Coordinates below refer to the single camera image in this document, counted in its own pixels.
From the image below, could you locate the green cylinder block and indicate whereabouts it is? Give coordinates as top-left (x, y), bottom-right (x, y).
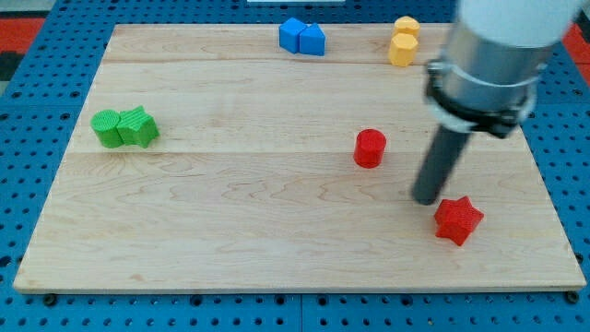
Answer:
top-left (90, 110), bottom-right (124, 148)

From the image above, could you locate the red star block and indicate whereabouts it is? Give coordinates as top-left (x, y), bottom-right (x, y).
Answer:
top-left (434, 196), bottom-right (484, 246)

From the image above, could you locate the yellow block front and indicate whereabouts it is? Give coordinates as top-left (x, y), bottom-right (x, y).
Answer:
top-left (388, 33), bottom-right (419, 67)

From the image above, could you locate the wooden board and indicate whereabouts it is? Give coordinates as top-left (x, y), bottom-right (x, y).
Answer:
top-left (14, 24), bottom-right (586, 294)

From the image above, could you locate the blue pegboard base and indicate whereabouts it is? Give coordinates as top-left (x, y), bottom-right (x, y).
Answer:
top-left (1, 0), bottom-right (589, 331)

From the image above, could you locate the red cylinder block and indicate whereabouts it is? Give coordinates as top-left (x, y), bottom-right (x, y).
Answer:
top-left (353, 128), bottom-right (387, 169)

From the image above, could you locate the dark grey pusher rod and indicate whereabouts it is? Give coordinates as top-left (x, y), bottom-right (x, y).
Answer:
top-left (411, 125), bottom-right (471, 206)

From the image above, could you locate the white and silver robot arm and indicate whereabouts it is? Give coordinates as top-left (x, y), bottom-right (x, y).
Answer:
top-left (426, 0), bottom-right (584, 141)

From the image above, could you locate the green star block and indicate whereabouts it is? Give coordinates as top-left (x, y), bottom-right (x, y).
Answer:
top-left (116, 106), bottom-right (159, 148)

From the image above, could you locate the yellow block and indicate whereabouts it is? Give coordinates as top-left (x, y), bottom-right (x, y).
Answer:
top-left (388, 33), bottom-right (419, 67)
top-left (392, 16), bottom-right (420, 39)

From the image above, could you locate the blue cube block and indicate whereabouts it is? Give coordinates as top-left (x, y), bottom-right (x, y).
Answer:
top-left (278, 18), bottom-right (307, 53)

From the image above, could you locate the blue triangular block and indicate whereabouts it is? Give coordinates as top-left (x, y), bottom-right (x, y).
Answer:
top-left (299, 23), bottom-right (325, 56)

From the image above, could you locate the yellow block rear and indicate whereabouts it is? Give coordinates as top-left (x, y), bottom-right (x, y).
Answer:
top-left (392, 16), bottom-right (420, 39)

